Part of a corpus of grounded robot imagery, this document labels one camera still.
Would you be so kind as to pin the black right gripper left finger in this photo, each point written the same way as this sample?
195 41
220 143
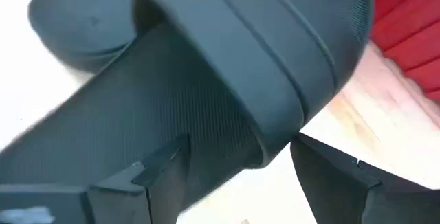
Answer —
113 203

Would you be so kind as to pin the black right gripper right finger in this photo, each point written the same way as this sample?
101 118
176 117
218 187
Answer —
343 196

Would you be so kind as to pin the dark grey rubber slide sandal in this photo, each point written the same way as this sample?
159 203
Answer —
206 62

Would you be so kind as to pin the red plastic bin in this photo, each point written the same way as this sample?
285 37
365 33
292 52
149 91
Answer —
412 18

